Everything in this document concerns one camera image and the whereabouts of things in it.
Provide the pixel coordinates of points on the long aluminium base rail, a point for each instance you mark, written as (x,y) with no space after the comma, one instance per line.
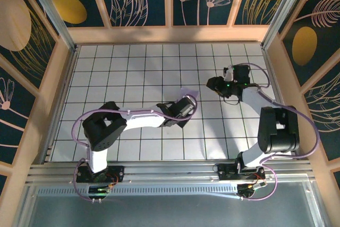
(170,171)

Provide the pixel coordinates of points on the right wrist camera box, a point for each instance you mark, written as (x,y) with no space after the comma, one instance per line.
(228,74)

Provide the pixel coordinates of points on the aluminium corner post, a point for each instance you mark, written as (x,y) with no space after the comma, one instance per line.
(281,11)
(50,14)

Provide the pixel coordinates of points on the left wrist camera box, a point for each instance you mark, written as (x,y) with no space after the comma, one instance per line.
(186,110)

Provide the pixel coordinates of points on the navy panel oval and feathers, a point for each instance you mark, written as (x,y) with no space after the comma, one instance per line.
(305,46)

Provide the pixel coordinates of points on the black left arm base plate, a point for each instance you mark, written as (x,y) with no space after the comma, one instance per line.
(117,172)

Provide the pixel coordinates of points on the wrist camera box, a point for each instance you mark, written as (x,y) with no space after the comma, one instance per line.
(186,110)
(228,74)

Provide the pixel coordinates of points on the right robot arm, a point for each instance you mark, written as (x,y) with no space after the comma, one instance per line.
(279,131)

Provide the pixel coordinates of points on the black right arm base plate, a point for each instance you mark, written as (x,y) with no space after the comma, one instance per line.
(225,172)

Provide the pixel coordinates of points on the navy panel with pink fern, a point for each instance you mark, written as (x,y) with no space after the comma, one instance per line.
(326,115)

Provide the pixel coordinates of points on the grey metal tray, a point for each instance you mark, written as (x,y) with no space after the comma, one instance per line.
(170,213)

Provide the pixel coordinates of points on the aluminium table side rail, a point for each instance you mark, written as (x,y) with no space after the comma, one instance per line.
(67,83)
(268,59)

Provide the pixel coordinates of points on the navy panel with single flower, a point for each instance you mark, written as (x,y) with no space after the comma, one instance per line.
(13,120)

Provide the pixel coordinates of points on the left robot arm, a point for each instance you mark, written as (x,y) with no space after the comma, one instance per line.
(103,128)

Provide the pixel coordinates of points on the lilac paper sheet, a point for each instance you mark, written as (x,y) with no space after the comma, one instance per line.
(190,92)

